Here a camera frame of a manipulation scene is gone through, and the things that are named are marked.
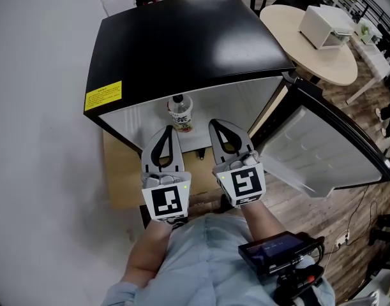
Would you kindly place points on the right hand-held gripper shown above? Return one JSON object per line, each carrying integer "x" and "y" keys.
{"x": 245, "y": 183}

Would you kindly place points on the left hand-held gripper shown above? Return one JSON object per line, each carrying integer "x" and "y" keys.
{"x": 166, "y": 201}

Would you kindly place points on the clear drink bottle white label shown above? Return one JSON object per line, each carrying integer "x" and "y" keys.
{"x": 181, "y": 115}

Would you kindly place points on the black mini fridge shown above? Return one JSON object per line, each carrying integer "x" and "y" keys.
{"x": 188, "y": 43}

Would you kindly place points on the person's left forearm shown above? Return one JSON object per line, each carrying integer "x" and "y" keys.
{"x": 146, "y": 253}

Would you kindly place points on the person's right forearm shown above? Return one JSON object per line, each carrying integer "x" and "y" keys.
{"x": 261, "y": 222}

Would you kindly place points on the light wooden table white legs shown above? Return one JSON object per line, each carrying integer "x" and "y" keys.
{"x": 124, "y": 177}

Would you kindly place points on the person's black shoe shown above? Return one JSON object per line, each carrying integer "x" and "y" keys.
{"x": 226, "y": 205}

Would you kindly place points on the black chest-mounted device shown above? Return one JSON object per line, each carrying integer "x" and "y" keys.
{"x": 271, "y": 249}

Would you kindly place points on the person's light blue shirt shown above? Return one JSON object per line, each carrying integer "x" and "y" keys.
{"x": 201, "y": 266}

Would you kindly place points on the round wooden table black leg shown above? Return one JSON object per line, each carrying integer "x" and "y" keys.
{"x": 303, "y": 53}

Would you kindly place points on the white power strip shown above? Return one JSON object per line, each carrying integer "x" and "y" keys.
{"x": 344, "y": 238}

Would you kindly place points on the white toaster oven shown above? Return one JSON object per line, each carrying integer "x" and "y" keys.
{"x": 322, "y": 27}

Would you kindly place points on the long white table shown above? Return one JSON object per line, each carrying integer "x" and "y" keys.
{"x": 375, "y": 59}

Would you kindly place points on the black chair base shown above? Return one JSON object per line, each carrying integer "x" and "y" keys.
{"x": 384, "y": 231}

